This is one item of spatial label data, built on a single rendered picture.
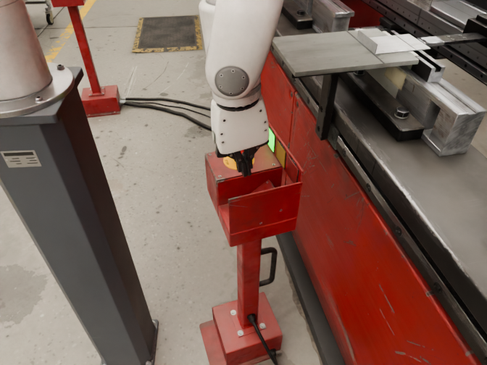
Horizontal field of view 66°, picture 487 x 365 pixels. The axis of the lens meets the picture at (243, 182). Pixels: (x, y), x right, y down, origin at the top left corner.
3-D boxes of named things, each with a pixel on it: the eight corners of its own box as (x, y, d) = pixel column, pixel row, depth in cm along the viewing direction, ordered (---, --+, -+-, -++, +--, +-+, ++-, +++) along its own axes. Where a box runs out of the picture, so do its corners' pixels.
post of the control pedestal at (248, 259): (237, 315, 130) (235, 204, 94) (252, 311, 131) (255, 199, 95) (242, 329, 126) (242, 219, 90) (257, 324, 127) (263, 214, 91)
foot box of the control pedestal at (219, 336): (198, 324, 140) (196, 308, 132) (261, 305, 146) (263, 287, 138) (213, 379, 126) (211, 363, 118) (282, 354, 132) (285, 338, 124)
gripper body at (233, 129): (256, 75, 68) (259, 127, 76) (202, 89, 66) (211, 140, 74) (272, 95, 63) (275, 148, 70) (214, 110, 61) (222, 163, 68)
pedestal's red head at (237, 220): (206, 190, 97) (201, 132, 85) (264, 177, 101) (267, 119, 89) (230, 248, 83) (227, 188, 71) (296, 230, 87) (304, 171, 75)
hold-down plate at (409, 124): (338, 76, 98) (340, 65, 96) (357, 74, 99) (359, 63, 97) (397, 143, 76) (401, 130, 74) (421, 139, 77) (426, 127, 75)
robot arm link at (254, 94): (252, 64, 67) (253, 80, 69) (204, 76, 65) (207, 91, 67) (271, 85, 61) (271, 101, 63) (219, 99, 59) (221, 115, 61)
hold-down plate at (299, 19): (272, 1, 145) (272, -7, 143) (285, 1, 146) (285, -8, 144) (296, 30, 123) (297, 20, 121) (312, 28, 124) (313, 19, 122)
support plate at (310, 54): (269, 41, 86) (269, 37, 85) (376, 32, 90) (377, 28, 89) (294, 77, 73) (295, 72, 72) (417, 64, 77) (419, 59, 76)
